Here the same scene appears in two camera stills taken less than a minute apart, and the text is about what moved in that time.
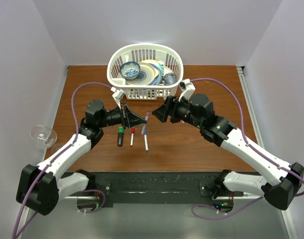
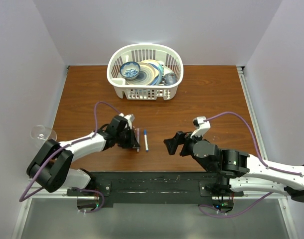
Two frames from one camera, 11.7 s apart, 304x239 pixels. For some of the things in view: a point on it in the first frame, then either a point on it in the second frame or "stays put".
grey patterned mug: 169,78 stays put
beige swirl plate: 146,75 stays put
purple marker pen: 144,126 -> 138,140
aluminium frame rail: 250,105 stays put
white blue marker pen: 146,143 stays put
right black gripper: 170,108 -> 180,138
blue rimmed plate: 160,67 stays put
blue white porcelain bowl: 129,70 stays put
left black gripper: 128,119 -> 132,142
